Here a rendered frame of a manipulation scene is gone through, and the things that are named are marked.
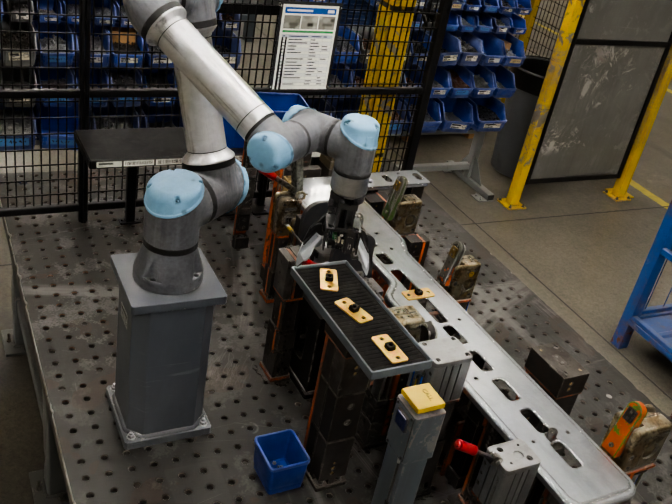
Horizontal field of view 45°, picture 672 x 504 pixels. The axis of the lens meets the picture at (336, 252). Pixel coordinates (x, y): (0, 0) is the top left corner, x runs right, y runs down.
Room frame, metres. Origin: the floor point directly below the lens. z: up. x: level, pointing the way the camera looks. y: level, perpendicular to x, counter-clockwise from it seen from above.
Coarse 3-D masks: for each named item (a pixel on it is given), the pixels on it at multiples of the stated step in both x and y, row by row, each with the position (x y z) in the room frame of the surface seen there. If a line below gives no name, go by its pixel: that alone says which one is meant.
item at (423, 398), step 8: (424, 384) 1.18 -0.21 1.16; (408, 392) 1.15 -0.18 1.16; (416, 392) 1.15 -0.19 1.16; (424, 392) 1.16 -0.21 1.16; (432, 392) 1.16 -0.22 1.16; (408, 400) 1.14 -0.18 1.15; (416, 400) 1.13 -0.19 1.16; (424, 400) 1.14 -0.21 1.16; (432, 400) 1.14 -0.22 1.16; (440, 400) 1.15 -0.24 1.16; (416, 408) 1.11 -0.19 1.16; (424, 408) 1.12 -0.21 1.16; (432, 408) 1.13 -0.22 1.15; (440, 408) 1.14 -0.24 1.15
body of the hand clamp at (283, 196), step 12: (276, 192) 2.06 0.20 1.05; (288, 192) 2.07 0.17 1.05; (276, 204) 2.03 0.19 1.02; (288, 204) 2.02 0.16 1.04; (300, 204) 2.04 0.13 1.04; (276, 216) 2.02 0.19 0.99; (288, 216) 2.02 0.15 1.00; (276, 228) 2.01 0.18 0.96; (276, 240) 2.02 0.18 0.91; (276, 252) 2.02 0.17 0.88; (264, 276) 2.05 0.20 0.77; (264, 288) 2.04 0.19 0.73; (264, 300) 2.02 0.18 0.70
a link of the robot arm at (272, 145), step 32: (128, 0) 1.48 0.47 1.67; (160, 0) 1.47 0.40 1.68; (160, 32) 1.45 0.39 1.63; (192, 32) 1.46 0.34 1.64; (192, 64) 1.42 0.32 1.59; (224, 64) 1.43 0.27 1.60; (224, 96) 1.39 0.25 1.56; (256, 96) 1.41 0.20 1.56; (256, 128) 1.36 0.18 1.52; (288, 128) 1.38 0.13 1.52; (256, 160) 1.33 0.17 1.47; (288, 160) 1.34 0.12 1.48
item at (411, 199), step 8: (408, 200) 2.18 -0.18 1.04; (416, 200) 2.19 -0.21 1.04; (400, 208) 2.16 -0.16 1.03; (408, 208) 2.17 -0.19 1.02; (416, 208) 2.19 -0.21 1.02; (400, 216) 2.16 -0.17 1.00; (408, 216) 2.18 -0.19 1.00; (416, 216) 2.19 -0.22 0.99; (392, 224) 2.16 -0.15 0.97; (400, 224) 2.17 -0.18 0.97; (408, 224) 2.19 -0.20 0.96; (416, 224) 2.20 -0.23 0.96; (400, 232) 2.17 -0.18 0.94; (408, 232) 2.19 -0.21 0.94; (384, 256) 2.18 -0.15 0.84
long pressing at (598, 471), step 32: (320, 192) 2.21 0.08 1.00; (384, 224) 2.09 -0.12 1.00; (416, 288) 1.78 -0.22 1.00; (448, 320) 1.65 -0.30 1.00; (480, 352) 1.55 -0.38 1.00; (480, 384) 1.42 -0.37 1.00; (512, 384) 1.45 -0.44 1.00; (512, 416) 1.34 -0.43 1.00; (544, 416) 1.36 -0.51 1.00; (544, 448) 1.26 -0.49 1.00; (576, 448) 1.28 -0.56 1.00; (544, 480) 1.17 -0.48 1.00; (576, 480) 1.18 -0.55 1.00; (608, 480) 1.20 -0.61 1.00
